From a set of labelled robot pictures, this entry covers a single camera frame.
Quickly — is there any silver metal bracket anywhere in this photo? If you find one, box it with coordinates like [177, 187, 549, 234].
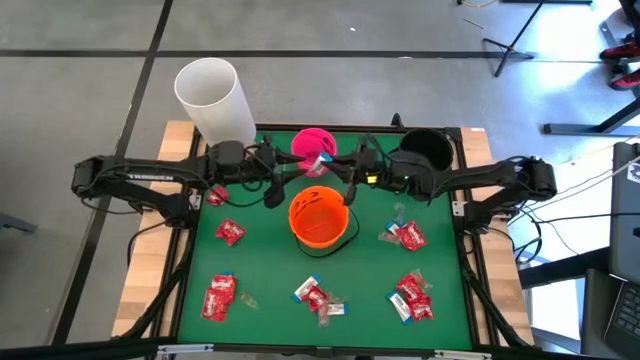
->
[157, 343, 215, 357]
[433, 349, 494, 360]

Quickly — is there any black frame strut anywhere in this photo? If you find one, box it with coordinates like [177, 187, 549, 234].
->
[459, 239, 534, 349]
[119, 239, 194, 341]

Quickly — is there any orange pumpkin bucket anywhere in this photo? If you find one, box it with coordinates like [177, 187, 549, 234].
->
[288, 185, 361, 260]

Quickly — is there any black crossbeam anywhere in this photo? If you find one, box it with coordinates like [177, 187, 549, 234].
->
[0, 335, 640, 360]

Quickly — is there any gray laptop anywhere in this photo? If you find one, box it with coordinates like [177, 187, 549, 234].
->
[607, 141, 640, 286]

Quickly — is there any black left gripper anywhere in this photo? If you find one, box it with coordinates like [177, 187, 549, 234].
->
[249, 134, 321, 210]

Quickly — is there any black table frame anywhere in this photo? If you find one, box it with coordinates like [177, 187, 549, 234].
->
[149, 122, 501, 352]

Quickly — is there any person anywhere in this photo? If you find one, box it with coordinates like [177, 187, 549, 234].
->
[599, 42, 640, 92]

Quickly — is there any black tripod stand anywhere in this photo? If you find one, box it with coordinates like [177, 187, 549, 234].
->
[482, 0, 545, 79]

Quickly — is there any dark laptop with keyboard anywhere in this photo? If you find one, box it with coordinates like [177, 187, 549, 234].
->
[579, 268, 640, 360]

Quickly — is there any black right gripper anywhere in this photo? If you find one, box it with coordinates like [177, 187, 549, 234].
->
[327, 138, 390, 207]

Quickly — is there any red candy packet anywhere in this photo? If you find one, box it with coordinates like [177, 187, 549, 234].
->
[395, 273, 424, 301]
[201, 289, 230, 323]
[209, 273, 237, 304]
[215, 218, 248, 247]
[408, 294, 435, 322]
[301, 285, 331, 313]
[397, 220, 429, 252]
[206, 185, 230, 207]

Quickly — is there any white shade table lamp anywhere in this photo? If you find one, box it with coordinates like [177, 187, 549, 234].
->
[173, 57, 258, 149]

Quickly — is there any black desk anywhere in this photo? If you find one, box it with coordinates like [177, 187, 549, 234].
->
[543, 97, 640, 137]

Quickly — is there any pink plastic bucket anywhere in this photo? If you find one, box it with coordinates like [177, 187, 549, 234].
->
[290, 127, 339, 179]

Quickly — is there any black pumpkin bucket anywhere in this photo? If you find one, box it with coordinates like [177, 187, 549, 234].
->
[398, 128, 455, 174]

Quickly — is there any gray stand foot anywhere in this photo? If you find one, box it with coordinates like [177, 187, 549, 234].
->
[0, 212, 39, 235]

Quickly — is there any green table mat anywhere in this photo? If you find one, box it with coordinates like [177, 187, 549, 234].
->
[178, 130, 474, 350]

